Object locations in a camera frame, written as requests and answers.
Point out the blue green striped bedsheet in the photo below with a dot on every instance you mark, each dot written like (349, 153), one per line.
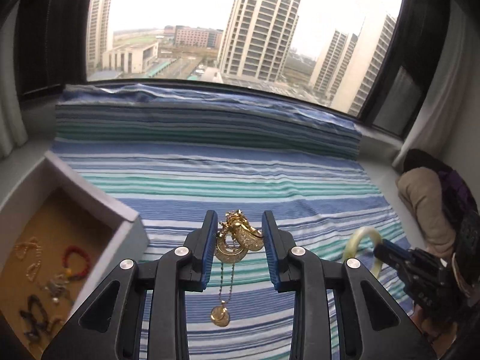
(173, 154)

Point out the person's right hand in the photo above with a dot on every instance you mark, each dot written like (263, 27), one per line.
(439, 337)

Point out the purple dark clothing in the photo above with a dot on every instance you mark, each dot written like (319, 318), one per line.
(457, 199)

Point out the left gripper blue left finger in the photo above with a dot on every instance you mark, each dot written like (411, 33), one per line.
(109, 323)

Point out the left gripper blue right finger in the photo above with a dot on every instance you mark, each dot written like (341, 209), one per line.
(370, 323)

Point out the white curtain left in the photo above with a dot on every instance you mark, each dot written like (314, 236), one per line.
(13, 132)

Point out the pale green jade bangle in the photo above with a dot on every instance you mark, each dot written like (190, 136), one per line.
(362, 242)

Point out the white curtain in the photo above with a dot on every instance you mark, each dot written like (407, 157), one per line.
(13, 132)
(431, 126)

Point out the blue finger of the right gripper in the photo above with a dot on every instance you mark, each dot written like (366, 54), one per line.
(400, 267)
(387, 251)

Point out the white curtain right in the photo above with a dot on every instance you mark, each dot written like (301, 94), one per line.
(431, 126)

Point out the grey open storage box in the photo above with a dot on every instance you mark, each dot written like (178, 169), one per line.
(60, 236)

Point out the beige folded blanket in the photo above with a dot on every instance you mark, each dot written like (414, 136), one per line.
(420, 190)

